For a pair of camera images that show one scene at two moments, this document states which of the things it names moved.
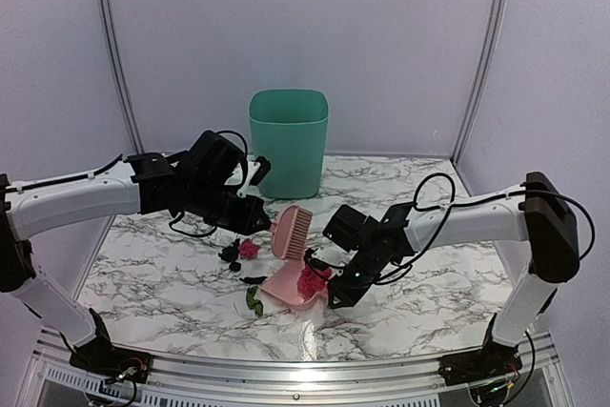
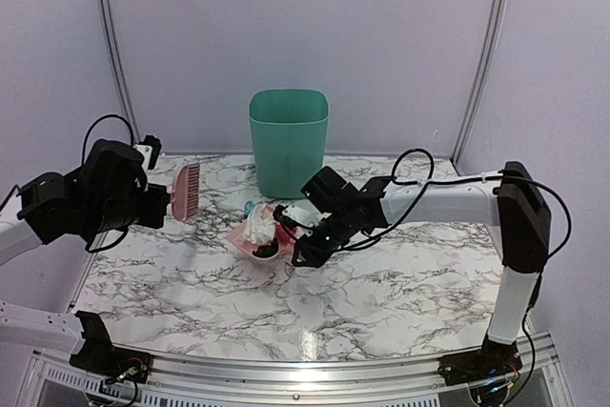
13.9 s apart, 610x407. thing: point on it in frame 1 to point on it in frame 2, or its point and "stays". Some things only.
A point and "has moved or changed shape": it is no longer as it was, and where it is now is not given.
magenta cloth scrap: [248, 250] to [281, 234]
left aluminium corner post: [114, 53] stays
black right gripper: [349, 297] to [312, 257]
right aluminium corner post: [489, 54] stays
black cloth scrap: [230, 254] to [267, 251]
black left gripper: [243, 225] to [159, 200]
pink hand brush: [290, 232] has moved or changed shape
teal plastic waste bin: [288, 127] stays
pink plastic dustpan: [282, 283] to [283, 248]
